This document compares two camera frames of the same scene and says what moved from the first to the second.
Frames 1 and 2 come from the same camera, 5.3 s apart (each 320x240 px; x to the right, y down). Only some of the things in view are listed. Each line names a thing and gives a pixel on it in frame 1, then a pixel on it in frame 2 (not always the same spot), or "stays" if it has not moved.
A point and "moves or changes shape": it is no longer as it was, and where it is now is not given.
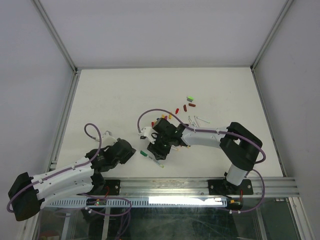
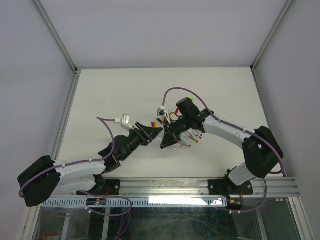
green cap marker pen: [153, 159] moves or changes shape
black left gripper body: [123, 160] -> [136, 138]
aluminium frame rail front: [182, 188] stays
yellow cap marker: [178, 149] stays
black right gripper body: [161, 147] -> [178, 126]
